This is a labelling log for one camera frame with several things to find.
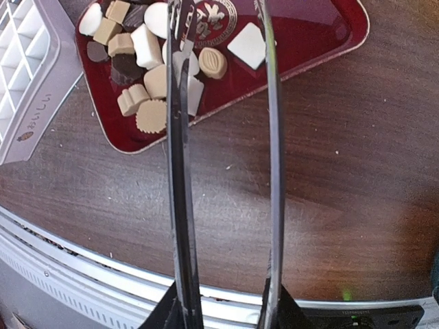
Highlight tan fluted round chocolate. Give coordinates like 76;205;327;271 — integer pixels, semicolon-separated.
136;99;167;134

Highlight metal tongs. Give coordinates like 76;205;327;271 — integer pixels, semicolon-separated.
167;1;285;328

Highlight white oval chocolate left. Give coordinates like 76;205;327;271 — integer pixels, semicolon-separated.
78;3;103;36

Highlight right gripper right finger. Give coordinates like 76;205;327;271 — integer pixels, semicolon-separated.
257;277;425;329

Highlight red chocolate tray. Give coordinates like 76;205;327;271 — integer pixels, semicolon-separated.
75;1;370;154

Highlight white wedge chocolate bottom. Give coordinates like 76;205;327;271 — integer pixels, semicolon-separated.
187;76;204;117

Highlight tan cube chocolate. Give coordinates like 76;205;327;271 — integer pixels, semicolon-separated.
93;17;122;46

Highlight dark round fluted chocolate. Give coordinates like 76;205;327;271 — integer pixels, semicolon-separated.
110;54;144;86

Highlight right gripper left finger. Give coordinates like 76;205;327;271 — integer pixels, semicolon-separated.
139;282;182;329

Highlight tan almond shaped chocolate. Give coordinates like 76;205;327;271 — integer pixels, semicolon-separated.
198;47;228;80

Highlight white square chocolate right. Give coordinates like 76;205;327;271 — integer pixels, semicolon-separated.
227;23;266;71

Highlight white divided tin box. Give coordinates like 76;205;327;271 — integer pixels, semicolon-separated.
1;0;83;165

